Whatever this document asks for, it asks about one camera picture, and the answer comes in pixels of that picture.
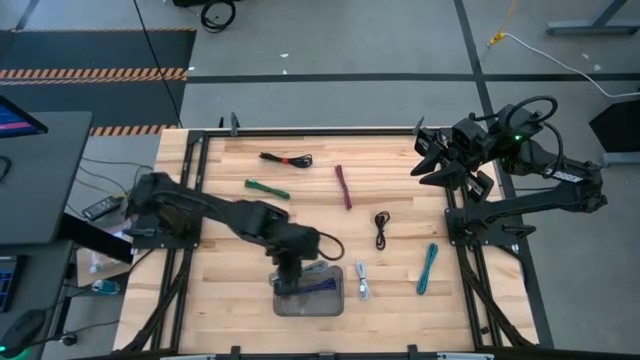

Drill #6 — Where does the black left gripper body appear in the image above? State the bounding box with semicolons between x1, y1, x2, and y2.
269;245;307;297

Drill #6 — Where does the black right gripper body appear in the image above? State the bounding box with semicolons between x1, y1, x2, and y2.
414;117;500;203

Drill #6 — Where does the purple braided USB cable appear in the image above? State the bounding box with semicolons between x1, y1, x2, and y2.
294;277;338;295

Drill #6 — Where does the pale grey-blue USB cable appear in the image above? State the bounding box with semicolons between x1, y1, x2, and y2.
354;258;372;302

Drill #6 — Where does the green braided USB cable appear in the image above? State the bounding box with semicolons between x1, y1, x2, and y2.
243;178;292;201

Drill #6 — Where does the plain black USB cable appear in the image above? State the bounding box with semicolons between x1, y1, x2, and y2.
373;210;392;251

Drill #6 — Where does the maroon pink braided USB cable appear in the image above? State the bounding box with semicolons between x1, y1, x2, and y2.
334;164;354;211

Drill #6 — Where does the teal braided USB cable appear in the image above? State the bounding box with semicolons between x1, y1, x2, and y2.
416;242;440;296

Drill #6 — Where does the black cable with red tie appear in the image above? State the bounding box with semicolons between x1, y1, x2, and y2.
258;152;314;170

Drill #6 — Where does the smoky translucent plastic bin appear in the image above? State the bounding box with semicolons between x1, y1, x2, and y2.
272;264;346;318

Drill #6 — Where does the black box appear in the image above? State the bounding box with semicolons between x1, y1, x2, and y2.
588;97;640;167

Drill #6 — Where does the grey metal desk leg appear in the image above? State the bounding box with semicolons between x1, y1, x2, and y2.
544;0;640;37

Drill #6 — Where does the blue plastic bottle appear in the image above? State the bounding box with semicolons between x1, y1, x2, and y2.
90;278;122;297

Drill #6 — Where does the cardboard box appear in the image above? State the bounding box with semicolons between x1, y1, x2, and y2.
74;247;135;289

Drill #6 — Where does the black remote control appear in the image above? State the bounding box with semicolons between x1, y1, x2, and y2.
81;195;125;222

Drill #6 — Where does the black desk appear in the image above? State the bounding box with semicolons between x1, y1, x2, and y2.
0;110;94;247

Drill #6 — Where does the black computer mouse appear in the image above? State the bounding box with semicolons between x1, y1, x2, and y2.
0;308;48;360

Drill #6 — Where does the blue-lit keyboard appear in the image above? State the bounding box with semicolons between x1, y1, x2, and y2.
0;254;22;314

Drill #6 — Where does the black hazard-striped floor mat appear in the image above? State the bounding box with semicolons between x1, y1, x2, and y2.
0;27;198;138

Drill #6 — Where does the computer monitor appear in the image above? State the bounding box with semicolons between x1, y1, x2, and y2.
0;94;50;140

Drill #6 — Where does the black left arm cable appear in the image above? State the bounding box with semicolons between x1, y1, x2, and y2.
315;230;347;262

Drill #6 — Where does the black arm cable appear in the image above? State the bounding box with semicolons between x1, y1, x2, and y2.
503;95;566;177
315;230;347;262

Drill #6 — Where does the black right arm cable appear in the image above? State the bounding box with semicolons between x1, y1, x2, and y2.
503;95;566;177

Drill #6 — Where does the yellow rope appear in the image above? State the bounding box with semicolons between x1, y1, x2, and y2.
487;0;522;48

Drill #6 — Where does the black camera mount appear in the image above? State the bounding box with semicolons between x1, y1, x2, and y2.
113;126;542;360

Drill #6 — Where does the white floor cable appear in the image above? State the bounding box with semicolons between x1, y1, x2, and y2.
499;31;640;100

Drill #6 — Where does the long thin black cable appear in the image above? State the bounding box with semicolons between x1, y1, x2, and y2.
131;0;184;129

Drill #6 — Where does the coiled black floor cable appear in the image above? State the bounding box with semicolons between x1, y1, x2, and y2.
200;0;238;35

